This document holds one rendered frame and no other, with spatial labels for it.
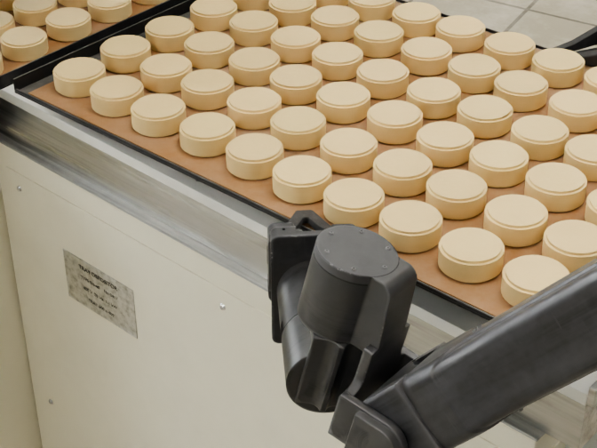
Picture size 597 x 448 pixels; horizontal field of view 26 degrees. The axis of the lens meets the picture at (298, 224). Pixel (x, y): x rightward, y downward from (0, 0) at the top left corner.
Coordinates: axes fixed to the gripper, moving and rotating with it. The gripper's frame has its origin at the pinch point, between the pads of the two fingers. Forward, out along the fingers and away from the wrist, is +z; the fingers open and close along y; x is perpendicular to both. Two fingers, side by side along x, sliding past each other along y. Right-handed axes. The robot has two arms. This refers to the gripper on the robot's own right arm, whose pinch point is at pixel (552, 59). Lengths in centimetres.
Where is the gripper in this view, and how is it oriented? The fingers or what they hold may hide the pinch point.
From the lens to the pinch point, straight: 132.0
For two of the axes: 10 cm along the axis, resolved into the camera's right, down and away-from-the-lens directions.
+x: 0.7, 5.8, -8.1
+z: -10.0, 0.3, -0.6
